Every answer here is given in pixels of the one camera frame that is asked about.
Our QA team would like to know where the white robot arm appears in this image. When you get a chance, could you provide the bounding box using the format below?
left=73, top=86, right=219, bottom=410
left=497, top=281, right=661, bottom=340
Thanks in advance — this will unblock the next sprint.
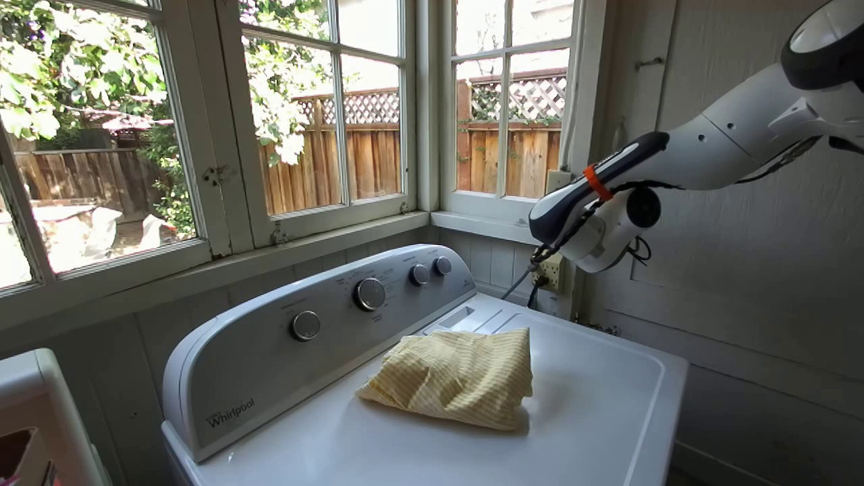
left=530, top=0, right=864, bottom=274

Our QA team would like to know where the small silver knob right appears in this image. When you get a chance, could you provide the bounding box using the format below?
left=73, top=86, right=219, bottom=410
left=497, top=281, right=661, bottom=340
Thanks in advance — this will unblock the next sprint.
left=431, top=258, right=451, bottom=279

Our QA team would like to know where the small silver knob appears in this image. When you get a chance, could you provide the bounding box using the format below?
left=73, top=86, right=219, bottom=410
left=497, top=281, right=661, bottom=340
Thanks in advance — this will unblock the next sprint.
left=411, top=264, right=431, bottom=287
left=431, top=258, right=451, bottom=279

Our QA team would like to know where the small silver knob left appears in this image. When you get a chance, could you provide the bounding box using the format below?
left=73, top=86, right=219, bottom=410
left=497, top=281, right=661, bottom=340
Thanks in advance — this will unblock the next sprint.
left=411, top=264, right=431, bottom=287

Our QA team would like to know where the middle silver knob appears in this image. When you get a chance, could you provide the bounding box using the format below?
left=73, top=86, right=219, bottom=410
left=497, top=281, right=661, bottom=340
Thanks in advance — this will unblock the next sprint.
left=353, top=279, right=387, bottom=313

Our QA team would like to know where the yellow waffle cloth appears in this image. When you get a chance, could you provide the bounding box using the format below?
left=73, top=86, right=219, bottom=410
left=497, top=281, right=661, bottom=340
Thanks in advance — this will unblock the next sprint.
left=357, top=331, right=531, bottom=432

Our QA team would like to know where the wooden fence outside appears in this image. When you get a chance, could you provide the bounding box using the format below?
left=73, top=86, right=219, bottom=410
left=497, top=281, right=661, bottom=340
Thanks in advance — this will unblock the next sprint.
left=13, top=71, right=566, bottom=221

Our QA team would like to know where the large silver knob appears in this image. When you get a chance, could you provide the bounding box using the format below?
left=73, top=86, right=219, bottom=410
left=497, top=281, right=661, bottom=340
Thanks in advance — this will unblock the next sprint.
left=289, top=310, right=322, bottom=343

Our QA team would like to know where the white washing machine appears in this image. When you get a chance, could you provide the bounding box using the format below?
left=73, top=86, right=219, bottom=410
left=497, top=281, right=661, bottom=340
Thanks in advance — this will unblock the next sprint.
left=163, top=244, right=688, bottom=486

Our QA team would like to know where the metal door hook latch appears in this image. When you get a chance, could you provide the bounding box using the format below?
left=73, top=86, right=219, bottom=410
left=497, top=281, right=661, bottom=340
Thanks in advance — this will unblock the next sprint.
left=631, top=58, right=667, bottom=73

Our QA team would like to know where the white appliance at left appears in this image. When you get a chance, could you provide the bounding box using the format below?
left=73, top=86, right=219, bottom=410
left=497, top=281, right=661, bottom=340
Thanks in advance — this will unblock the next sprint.
left=0, top=348, right=111, bottom=486

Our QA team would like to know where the black power cable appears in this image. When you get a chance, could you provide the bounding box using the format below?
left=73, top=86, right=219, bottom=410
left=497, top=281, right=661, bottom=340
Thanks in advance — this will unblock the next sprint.
left=499, top=264, right=554, bottom=310

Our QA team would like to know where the beige wall outlet switch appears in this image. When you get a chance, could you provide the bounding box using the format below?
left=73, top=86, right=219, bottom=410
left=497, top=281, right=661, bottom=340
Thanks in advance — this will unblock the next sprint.
left=539, top=255, right=576, bottom=295

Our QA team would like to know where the white window frame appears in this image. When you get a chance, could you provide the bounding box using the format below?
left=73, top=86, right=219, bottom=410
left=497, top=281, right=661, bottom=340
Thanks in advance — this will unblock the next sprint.
left=0, top=0, right=609, bottom=343

